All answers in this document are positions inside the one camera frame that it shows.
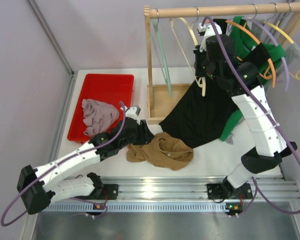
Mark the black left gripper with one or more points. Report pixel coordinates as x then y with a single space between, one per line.
144 132

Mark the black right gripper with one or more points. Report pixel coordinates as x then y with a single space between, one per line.
198 55

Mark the tan tank top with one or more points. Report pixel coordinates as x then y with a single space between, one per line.
164 151

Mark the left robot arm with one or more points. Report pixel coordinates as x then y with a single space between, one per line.
46 184

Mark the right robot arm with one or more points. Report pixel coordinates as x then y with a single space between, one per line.
244 85

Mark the green tank top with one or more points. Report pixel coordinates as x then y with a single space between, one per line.
244 44

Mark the mauve tank top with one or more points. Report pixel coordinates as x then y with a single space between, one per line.
98 116

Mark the black tank top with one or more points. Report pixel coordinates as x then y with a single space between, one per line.
202 113

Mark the mint green hanger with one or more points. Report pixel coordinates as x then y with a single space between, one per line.
162 59

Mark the lilac hanger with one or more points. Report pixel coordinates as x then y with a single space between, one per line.
277 42

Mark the yellow hanger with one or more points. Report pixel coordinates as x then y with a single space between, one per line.
289 30

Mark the grey tank top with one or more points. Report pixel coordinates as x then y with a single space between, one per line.
256 30

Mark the wooden clothes rack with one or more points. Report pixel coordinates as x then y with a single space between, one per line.
161 99

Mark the red plastic bin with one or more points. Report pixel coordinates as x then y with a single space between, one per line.
108 88

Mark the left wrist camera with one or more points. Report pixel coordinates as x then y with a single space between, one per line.
132 113

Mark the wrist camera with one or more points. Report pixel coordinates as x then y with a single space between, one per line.
205 30
132 113

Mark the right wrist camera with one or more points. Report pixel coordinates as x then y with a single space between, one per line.
205 30

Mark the aluminium table rail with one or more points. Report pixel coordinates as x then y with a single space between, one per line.
167 195

